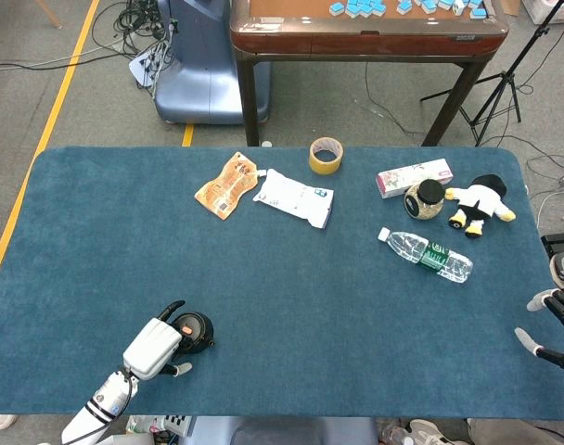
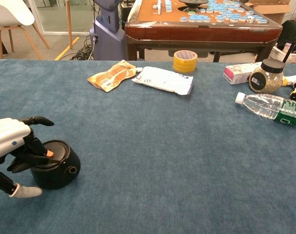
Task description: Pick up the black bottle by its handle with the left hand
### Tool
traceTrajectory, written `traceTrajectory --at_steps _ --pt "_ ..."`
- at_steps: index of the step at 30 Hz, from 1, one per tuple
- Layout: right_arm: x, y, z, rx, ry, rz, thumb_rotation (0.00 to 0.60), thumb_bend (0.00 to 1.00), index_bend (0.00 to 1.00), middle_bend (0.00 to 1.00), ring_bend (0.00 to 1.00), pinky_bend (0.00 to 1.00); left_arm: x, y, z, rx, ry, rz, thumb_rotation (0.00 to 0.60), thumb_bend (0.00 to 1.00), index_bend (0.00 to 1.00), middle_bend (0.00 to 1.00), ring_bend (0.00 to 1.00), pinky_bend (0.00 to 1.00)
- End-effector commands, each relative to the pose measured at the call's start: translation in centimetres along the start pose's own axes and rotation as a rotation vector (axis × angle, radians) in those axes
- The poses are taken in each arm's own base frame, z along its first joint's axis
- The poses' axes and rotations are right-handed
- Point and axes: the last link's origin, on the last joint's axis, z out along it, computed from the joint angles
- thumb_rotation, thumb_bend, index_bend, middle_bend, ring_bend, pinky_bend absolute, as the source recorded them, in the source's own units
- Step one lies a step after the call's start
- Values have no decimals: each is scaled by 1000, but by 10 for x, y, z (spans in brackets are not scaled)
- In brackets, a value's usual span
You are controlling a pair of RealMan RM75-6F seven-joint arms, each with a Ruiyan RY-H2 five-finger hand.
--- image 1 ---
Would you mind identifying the clear water bottle green label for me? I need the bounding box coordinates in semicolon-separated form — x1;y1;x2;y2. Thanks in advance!
378;226;474;284

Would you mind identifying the blue felt table cloth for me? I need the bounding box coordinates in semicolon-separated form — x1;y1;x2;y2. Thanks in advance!
0;146;564;418

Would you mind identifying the yellow tape roll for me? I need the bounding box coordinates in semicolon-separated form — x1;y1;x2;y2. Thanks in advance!
308;136;344;176

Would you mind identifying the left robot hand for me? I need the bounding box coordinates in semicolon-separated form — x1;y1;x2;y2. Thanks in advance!
122;317;195;382

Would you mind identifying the white chair with wooden legs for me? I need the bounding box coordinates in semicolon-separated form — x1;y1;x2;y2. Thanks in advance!
33;0;63;29

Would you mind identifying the pink and white carton box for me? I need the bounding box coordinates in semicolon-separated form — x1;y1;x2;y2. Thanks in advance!
376;158;455;199

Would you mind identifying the brown mahjong table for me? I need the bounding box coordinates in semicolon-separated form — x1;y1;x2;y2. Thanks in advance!
229;0;510;147

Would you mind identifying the black tripod stand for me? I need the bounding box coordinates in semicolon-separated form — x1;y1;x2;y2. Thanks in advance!
419;0;564;147

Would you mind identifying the black round device orange button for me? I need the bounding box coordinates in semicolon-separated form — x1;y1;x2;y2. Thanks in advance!
155;299;216;356

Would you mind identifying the bundle of black floor cables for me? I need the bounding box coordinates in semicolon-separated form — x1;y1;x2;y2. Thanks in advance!
91;0;176;61

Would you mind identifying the penguin plush toy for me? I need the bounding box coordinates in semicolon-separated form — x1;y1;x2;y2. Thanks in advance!
443;173;517;239

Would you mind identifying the orange snack pouch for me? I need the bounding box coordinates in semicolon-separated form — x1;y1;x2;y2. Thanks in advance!
193;151;260;222

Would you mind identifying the blue grey robot torso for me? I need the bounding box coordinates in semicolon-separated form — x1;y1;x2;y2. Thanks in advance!
188;416;380;445

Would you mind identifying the white plastic refill pouch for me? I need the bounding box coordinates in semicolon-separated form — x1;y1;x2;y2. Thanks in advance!
252;168;335;230

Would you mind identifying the blue grey machine base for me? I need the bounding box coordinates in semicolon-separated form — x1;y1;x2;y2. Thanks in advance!
128;0;272;125

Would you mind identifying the glass jar with black lid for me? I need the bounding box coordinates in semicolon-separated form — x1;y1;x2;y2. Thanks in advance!
404;179;446;220

